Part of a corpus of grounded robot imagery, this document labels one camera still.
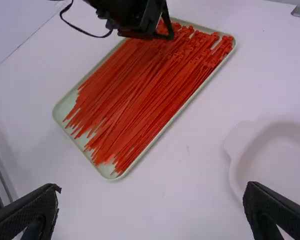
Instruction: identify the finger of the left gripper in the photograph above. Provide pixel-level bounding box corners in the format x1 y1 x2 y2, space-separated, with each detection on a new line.
159 0 176 40
117 30 175 41

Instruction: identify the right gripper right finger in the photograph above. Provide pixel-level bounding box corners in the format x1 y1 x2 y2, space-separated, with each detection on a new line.
242 181 300 240

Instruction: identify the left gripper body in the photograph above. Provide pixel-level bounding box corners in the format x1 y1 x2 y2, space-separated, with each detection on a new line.
84 0 164 36

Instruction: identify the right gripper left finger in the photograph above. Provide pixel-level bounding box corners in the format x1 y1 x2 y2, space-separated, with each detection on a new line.
0 183 62 240

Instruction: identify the white dish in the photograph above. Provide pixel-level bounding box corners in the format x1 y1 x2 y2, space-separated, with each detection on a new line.
223 119 300 203

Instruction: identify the pale tray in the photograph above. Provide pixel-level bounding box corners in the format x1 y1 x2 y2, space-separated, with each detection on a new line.
51 17 238 181

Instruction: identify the black cable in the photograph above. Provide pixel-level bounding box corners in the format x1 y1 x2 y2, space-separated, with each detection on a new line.
59 0 114 39

